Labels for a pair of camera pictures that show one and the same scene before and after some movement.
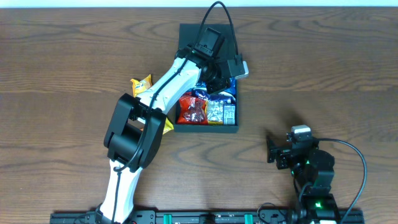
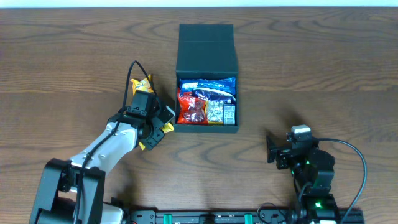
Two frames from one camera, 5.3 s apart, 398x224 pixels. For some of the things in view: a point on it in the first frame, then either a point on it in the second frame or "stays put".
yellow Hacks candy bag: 214,112 stays put
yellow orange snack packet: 168,126 stays put
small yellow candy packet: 142,85 stays put
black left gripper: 218,83 to 158,134
